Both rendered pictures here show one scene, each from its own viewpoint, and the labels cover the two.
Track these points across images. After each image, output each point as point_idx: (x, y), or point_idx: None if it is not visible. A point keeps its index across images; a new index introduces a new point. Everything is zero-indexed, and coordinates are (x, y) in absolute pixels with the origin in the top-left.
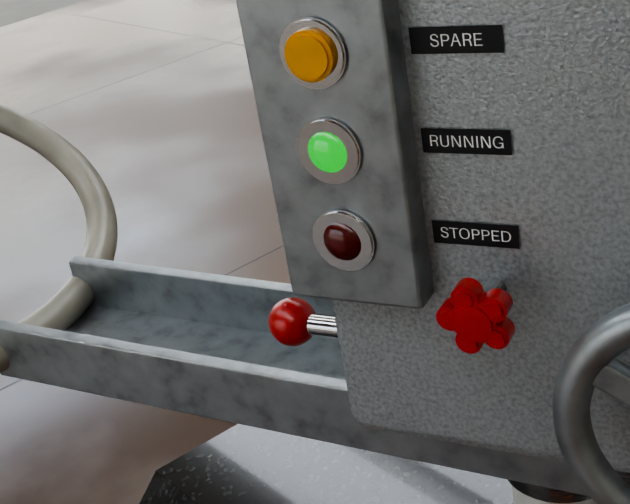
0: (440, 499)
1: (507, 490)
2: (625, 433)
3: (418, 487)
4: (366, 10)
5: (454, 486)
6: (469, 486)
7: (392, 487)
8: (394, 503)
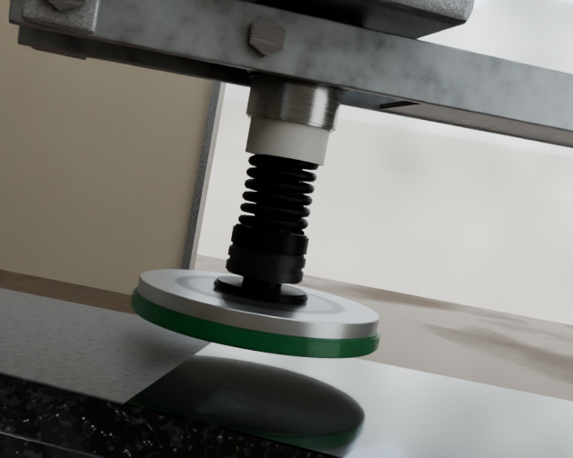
0: (521, 436)
1: (475, 447)
2: None
3: (560, 444)
4: None
5: (531, 447)
6: (517, 448)
7: None
8: (552, 432)
